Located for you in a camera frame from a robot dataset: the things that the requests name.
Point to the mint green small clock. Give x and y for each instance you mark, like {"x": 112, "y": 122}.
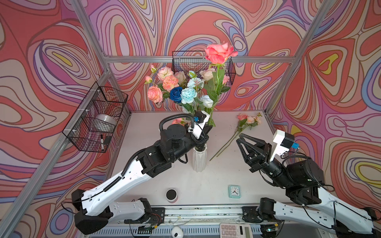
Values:
{"x": 234, "y": 191}

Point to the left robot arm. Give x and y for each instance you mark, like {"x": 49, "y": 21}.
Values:
{"x": 97, "y": 207}

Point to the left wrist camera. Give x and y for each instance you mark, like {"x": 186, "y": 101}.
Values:
{"x": 200, "y": 129}

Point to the white round device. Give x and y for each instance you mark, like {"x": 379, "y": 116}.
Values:
{"x": 177, "y": 232}

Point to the bunch of artificial flowers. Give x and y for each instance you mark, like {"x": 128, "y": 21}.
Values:
{"x": 244, "y": 121}

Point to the coral red rose stem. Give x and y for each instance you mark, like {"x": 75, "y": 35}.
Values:
{"x": 217, "y": 55}

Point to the dark blue rose stem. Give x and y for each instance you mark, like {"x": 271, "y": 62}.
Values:
{"x": 175, "y": 94}

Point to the black wire basket back wall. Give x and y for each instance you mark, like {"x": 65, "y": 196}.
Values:
{"x": 195, "y": 61}

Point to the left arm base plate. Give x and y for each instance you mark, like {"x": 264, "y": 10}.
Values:
{"x": 153, "y": 218}

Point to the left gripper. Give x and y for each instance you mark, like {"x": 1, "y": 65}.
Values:
{"x": 201, "y": 140}

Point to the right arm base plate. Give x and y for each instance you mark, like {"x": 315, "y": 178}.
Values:
{"x": 257, "y": 214}

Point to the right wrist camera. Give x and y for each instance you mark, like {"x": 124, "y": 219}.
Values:
{"x": 283, "y": 142}

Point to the cream white rose stem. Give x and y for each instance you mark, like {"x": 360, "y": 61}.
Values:
{"x": 182, "y": 79}

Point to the white pink calculator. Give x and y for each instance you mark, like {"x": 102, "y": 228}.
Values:
{"x": 235, "y": 231}

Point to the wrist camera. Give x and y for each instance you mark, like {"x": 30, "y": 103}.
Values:
{"x": 283, "y": 142}
{"x": 200, "y": 129}

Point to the white ribbed ceramic vase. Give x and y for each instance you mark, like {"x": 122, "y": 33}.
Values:
{"x": 199, "y": 158}

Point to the pink carnation spray stem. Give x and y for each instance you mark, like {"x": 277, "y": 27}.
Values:
{"x": 161, "y": 73}

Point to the black wire basket left wall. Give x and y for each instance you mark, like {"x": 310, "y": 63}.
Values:
{"x": 84, "y": 133}

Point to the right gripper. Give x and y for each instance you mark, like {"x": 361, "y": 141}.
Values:
{"x": 257, "y": 159}

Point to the light pink rose stem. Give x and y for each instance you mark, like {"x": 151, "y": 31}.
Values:
{"x": 226, "y": 80}

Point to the black wire basket wall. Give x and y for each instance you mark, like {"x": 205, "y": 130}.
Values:
{"x": 84, "y": 133}
{"x": 195, "y": 61}

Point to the orange pink carnation spray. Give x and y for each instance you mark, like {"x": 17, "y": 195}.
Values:
{"x": 158, "y": 92}

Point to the cream pink rose stem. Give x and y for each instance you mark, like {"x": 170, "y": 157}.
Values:
{"x": 207, "y": 74}

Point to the orange pink peony spray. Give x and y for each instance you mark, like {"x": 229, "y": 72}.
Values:
{"x": 181, "y": 121}

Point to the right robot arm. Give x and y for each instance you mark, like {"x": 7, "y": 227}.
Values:
{"x": 304, "y": 184}

